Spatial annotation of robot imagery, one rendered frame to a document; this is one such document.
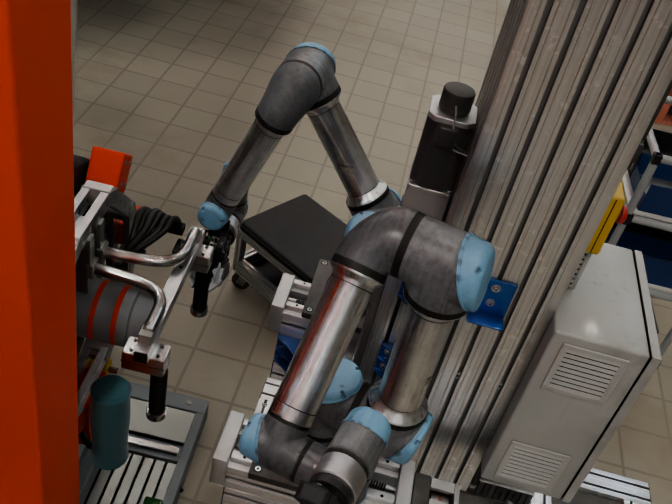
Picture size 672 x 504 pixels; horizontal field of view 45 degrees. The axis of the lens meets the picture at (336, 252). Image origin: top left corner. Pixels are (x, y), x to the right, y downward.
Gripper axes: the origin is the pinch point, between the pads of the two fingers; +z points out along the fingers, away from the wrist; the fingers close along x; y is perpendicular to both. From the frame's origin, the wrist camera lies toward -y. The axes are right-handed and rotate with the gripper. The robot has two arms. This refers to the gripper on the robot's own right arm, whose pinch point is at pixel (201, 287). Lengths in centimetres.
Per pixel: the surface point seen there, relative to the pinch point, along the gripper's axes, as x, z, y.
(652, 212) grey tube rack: 134, -96, -7
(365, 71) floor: 24, -307, -83
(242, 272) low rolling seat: -3, -89, -71
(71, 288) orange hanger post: -9, 57, 47
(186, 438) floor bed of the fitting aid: -2, -11, -75
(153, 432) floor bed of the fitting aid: -12, -11, -75
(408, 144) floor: 56, -234, -83
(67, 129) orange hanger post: -9, 57, 76
